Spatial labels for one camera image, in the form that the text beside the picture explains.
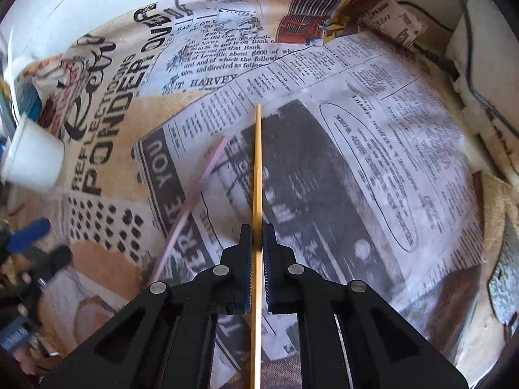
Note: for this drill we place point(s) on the yellow wooden chopstick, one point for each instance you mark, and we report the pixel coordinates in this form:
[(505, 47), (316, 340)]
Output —
[(257, 170)]

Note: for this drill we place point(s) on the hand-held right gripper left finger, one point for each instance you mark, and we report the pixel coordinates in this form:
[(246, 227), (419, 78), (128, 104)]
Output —
[(247, 275)]

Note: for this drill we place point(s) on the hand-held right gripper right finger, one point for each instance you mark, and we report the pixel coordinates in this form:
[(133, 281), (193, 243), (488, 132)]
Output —
[(267, 275)]

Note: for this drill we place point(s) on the newspaper print tablecloth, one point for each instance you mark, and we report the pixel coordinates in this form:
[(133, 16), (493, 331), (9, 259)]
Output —
[(365, 150)]

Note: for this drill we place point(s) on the white appliance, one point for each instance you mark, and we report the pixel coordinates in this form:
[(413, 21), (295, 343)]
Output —
[(486, 48)]

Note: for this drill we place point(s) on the white cup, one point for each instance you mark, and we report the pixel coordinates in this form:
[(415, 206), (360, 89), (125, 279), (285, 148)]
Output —
[(32, 158)]

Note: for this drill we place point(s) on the blue bowl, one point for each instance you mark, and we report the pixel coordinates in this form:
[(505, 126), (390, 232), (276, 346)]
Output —
[(30, 101)]

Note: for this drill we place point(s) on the grey textured pad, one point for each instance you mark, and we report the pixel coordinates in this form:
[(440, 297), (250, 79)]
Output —
[(505, 287)]

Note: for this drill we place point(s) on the brown woven mat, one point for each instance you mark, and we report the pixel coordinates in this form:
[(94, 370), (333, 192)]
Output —
[(492, 198)]

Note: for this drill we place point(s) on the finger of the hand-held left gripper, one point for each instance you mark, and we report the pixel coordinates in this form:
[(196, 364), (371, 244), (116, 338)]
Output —
[(28, 234), (56, 259)]

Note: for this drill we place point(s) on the pink chopstick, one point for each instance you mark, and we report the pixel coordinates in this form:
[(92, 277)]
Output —
[(190, 206)]

